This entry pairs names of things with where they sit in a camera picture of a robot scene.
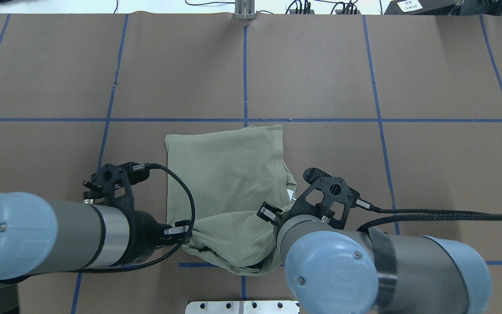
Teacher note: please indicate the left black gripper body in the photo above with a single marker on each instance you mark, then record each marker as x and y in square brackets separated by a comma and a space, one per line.
[147, 231]

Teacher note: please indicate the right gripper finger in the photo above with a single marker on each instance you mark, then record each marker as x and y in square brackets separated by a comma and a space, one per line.
[271, 214]

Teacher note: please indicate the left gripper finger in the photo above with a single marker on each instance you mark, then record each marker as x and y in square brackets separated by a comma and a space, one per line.
[179, 229]

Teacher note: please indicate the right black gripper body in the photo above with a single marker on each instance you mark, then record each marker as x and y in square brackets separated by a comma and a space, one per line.
[268, 213]

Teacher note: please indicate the olive green long-sleeve shirt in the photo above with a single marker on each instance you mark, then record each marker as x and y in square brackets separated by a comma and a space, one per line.
[230, 174]

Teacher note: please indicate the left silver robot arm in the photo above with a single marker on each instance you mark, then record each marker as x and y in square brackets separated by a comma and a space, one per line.
[40, 236]

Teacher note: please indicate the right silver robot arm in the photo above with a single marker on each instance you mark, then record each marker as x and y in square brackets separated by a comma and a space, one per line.
[337, 260]

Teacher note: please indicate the white shirt price tag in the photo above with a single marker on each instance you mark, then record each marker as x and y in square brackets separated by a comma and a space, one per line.
[291, 194]

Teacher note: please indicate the blue tape grid lines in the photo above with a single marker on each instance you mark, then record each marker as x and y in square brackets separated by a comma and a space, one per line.
[407, 109]

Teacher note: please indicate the black box white label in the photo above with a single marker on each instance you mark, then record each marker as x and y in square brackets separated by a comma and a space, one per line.
[420, 7]

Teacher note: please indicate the white camera column with base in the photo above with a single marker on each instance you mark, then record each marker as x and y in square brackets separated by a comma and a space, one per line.
[244, 307]

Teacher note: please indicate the aluminium frame post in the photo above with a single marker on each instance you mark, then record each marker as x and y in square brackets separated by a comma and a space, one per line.
[244, 9]

